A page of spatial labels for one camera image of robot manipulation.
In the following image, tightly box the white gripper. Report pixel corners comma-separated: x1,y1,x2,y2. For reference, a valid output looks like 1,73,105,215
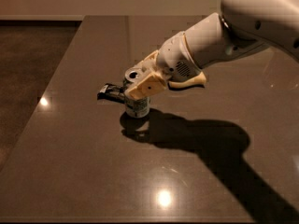
124,32,201,100

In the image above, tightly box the black rxbar chocolate wrapper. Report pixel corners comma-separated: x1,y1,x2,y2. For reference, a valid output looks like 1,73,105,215
97,83,124,104

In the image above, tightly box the yellow sponge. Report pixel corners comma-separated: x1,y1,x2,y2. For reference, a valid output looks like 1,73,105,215
168,72,206,89

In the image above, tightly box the green 7up soda can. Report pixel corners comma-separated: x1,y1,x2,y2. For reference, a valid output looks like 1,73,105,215
124,97,150,119

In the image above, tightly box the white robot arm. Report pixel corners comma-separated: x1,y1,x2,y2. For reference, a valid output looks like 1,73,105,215
125,0,299,100

